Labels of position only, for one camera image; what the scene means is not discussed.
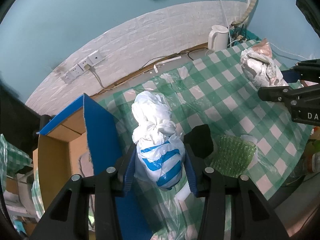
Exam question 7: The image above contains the patterned white pink bag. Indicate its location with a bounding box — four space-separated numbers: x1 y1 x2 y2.
240 38 288 89

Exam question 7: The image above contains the grey cloth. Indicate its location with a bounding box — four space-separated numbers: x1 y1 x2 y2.
79 151 94 177

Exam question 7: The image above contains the green bubble wrap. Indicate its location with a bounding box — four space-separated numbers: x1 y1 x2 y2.
210 134 258 178

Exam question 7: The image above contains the black soft ball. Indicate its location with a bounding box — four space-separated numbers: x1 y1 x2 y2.
183 124 214 159

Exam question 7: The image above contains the white blue plastic bag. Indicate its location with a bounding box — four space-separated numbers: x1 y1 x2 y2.
131 91 185 190

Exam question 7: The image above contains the light blue foam cylinder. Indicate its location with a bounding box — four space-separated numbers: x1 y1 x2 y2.
175 182 191 202

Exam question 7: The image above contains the left green checkered plastic sheet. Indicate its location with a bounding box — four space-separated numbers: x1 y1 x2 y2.
31 169 45 219

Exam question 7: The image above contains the blue-edged cardboard box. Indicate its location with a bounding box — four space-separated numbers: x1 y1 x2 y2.
33 95 152 239

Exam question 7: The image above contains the green checkered tablecloth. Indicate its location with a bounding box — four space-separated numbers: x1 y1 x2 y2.
98 40 312 239

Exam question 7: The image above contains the far left checkered cloth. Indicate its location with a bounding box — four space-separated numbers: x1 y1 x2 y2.
0 134 32 193

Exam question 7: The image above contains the white electric kettle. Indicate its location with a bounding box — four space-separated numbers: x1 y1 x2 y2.
208 25 229 51

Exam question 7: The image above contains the striped insulated pipe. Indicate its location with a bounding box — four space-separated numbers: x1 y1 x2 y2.
231 0 257 27

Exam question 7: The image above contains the white power strip on floor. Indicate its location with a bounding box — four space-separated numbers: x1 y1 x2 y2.
153 56 182 73

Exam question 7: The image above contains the grey plug cable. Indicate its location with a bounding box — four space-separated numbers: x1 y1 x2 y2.
84 64 118 91

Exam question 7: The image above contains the white wall socket strip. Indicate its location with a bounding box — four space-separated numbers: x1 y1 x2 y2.
61 50 105 84

